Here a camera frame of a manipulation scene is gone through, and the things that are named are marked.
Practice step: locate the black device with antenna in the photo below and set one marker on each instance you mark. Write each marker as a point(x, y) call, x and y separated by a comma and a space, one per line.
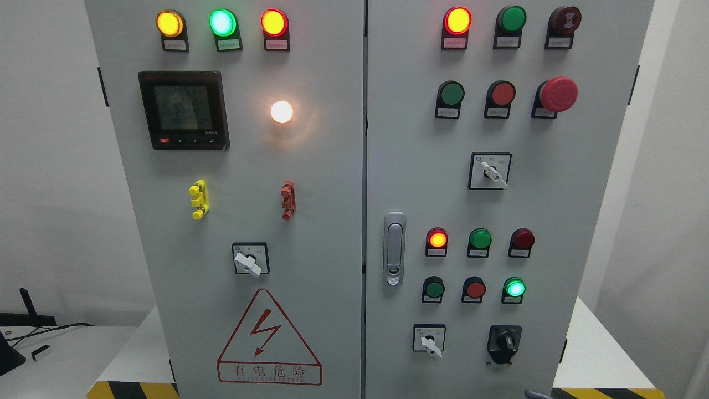
point(31, 318)

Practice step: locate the black digital power meter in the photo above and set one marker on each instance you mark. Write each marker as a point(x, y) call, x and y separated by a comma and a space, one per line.
point(185, 110)

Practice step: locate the yellow indicator light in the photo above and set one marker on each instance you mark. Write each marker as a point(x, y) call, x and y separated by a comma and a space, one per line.
point(173, 30)

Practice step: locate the red lit indicator top right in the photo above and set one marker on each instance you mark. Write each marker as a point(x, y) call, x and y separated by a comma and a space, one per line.
point(455, 28)

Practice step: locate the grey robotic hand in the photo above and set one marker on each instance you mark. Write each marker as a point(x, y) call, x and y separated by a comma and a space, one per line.
point(536, 395)

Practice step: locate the green indicator top right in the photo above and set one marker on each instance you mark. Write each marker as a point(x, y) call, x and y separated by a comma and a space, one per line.
point(509, 25)

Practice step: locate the red terminal connector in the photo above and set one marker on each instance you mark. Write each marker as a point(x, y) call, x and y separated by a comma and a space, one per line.
point(288, 202)

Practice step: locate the white selector switch upper right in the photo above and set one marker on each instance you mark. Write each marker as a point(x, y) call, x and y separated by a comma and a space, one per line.
point(489, 170)

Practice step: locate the black rotary knob switch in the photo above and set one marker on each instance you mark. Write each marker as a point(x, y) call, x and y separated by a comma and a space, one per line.
point(503, 342)

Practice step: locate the white selector switch left door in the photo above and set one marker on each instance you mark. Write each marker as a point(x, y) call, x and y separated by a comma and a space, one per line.
point(251, 258)

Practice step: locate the white glowing indicator lamp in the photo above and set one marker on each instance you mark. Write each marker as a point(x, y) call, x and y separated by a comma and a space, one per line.
point(281, 111)

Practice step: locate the grey right cabinet door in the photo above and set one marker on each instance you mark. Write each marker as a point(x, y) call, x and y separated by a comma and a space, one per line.
point(419, 165)

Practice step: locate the green push button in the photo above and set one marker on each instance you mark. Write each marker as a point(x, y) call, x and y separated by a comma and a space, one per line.
point(449, 98)
point(513, 291)
point(433, 289)

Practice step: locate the white selector switch lower right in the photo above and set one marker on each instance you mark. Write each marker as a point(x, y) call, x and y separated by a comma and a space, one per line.
point(429, 338)

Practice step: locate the red push button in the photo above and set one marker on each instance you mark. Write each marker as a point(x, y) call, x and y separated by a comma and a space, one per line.
point(474, 290)
point(499, 97)

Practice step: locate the red electric hazard warning sign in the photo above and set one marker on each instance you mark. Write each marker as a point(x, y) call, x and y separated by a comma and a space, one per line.
point(266, 348)

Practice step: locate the red-orange indicator light top left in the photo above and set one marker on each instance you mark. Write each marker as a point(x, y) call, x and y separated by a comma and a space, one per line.
point(276, 33)

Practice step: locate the black stand at left edge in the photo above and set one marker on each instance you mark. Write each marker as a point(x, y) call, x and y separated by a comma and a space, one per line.
point(10, 359)

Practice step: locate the dark red buzzer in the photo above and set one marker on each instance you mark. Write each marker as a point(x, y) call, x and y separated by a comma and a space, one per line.
point(562, 24)

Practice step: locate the red push button lower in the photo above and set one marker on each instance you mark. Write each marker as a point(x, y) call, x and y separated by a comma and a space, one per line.
point(474, 290)

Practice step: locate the yellow terminal connector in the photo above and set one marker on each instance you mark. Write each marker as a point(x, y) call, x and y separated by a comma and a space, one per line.
point(200, 201)

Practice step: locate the white selector switch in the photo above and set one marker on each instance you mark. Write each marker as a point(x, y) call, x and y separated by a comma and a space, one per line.
point(489, 170)
point(429, 338)

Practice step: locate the red push button upper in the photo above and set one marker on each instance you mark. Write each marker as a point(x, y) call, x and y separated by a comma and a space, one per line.
point(499, 97)

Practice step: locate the red indicator middle right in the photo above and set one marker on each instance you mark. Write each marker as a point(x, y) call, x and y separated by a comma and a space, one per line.
point(521, 243)

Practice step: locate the red emergency stop mushroom button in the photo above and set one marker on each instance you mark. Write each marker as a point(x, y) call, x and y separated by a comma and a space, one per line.
point(553, 96)

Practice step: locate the green push button upper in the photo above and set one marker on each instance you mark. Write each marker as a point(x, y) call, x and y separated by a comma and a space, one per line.
point(449, 98)

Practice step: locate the green push button lower right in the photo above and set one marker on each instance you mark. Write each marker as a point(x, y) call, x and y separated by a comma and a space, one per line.
point(513, 291)

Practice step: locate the red lit indicator middle left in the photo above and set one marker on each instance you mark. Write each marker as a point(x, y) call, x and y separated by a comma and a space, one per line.
point(436, 243)

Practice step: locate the silver door handle lock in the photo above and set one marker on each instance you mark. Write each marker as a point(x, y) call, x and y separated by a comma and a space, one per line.
point(394, 227)

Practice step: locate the red lit indicator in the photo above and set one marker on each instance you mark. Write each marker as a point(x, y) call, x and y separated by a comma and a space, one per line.
point(455, 28)
point(436, 243)

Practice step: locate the grey left cabinet door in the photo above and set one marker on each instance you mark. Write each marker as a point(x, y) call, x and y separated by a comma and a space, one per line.
point(315, 258)

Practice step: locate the small white black adapter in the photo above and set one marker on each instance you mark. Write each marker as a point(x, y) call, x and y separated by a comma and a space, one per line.
point(41, 352)

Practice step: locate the green push button lower left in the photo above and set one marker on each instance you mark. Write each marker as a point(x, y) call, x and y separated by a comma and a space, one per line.
point(433, 289)

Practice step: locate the grey cabinet door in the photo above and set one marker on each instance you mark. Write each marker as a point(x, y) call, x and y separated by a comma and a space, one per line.
point(419, 165)
point(315, 258)

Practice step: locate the green indicator middle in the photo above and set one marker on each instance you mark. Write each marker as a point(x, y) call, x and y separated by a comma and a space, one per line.
point(479, 244)

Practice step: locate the green lit indicator light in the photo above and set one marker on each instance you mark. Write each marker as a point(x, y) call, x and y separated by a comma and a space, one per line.
point(226, 30)

